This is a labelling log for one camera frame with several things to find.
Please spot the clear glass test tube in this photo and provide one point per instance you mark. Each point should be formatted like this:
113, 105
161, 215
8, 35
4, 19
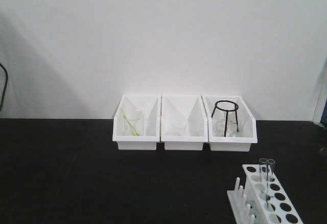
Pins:
270, 169

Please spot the white test tube rack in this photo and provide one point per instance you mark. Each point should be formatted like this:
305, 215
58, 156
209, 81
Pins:
265, 202

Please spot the blue-grey pegboard drying rack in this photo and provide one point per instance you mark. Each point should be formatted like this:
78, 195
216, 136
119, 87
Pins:
321, 100

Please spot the small clear glass beaker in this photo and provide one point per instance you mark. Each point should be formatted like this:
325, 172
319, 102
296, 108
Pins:
178, 128

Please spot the white middle storage bin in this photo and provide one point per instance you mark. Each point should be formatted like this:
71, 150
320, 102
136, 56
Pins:
190, 110

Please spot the white storage bin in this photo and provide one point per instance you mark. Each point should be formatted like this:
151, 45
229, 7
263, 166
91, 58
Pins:
190, 110
247, 134
150, 105

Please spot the white left storage bin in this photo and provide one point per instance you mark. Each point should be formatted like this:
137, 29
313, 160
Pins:
150, 105

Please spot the white right storage bin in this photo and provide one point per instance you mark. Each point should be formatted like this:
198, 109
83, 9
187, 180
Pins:
247, 134

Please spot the clear glass flask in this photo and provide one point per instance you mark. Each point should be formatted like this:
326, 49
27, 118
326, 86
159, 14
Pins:
223, 128

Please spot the black wire tripod stand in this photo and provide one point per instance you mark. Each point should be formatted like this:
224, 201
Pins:
227, 106

